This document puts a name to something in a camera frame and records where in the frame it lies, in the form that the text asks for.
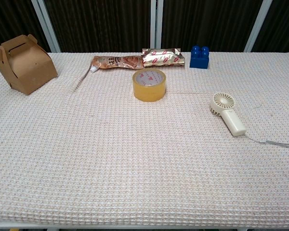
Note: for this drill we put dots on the white waffle weave tablecloth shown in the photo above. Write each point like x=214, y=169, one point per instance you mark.
x=125, y=154

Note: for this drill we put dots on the yellow packing tape roll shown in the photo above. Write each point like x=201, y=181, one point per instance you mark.
x=149, y=92

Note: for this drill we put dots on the gold foil snack packet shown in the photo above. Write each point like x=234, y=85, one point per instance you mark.
x=162, y=59

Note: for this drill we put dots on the white handheld fan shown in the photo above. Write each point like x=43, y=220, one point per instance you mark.
x=233, y=120

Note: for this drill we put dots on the copper foil snack pouch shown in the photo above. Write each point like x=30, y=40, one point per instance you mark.
x=118, y=62

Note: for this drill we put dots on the brown cardboard gable box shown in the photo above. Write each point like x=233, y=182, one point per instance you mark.
x=29, y=69

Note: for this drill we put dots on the blue toy building block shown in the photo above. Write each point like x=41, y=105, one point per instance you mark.
x=198, y=61

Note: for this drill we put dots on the dark ribbed partition panel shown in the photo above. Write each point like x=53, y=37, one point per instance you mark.
x=284, y=24
x=98, y=24
x=12, y=19
x=207, y=21

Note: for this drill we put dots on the white partition post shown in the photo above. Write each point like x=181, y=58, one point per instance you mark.
x=156, y=24
x=257, y=24
x=47, y=26

